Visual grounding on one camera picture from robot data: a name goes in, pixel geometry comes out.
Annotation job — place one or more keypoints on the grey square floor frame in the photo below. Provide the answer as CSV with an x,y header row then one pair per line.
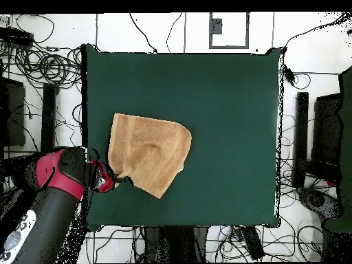
x,y
210,41

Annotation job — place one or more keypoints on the black floor beam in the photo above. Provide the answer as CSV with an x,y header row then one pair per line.
x,y
301,123
49,118

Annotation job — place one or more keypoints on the black power strip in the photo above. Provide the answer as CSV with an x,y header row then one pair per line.
x,y
253,243
16,36

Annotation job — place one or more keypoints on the black wheeled base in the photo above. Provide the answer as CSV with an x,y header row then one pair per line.
x,y
316,199

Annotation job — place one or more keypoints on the dark green table cloth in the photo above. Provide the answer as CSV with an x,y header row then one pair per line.
x,y
225,123

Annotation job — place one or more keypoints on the black plug adapter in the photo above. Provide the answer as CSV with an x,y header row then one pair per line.
x,y
289,74

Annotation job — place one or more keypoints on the tan terry towel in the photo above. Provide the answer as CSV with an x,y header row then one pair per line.
x,y
148,148

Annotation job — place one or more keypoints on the dark flat box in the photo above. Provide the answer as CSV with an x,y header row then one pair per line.
x,y
15,115
327,129

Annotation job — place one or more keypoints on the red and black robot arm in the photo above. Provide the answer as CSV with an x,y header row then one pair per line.
x,y
52,209

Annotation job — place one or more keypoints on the dark green cloth pile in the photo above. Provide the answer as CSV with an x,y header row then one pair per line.
x,y
346,137

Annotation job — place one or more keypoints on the dark grey floor box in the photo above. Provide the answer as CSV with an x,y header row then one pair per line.
x,y
216,26

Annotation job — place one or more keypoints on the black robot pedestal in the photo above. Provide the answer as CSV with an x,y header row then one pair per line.
x,y
176,244

